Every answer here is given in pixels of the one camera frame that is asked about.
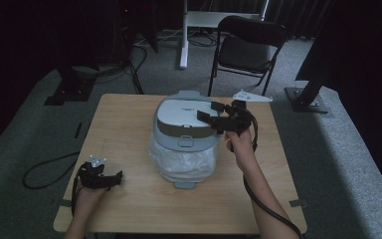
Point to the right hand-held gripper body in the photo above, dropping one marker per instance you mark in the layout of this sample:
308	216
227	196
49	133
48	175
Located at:
238	118

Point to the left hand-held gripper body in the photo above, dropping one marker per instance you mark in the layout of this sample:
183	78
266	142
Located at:
93	176

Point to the grey lidded trash bin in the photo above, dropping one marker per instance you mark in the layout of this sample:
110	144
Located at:
185	132

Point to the person's left hand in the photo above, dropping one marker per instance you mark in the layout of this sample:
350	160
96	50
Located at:
89	199

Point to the person's right hand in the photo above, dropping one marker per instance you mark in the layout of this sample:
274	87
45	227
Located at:
240	149

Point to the grey tape piece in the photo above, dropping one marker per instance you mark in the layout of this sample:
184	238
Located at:
64	202
297	203

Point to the black tape strip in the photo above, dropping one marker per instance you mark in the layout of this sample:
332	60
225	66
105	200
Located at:
78	130

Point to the white plastic bin liner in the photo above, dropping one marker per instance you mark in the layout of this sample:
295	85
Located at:
182	164

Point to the black folding chair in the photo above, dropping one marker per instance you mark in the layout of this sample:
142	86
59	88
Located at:
245	49

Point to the black stand with bolted base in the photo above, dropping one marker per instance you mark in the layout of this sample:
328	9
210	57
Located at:
306	98

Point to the black stand with flat base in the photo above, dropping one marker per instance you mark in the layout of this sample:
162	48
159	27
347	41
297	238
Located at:
69	89

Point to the white desk frame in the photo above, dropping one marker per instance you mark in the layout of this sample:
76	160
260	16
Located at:
184	40

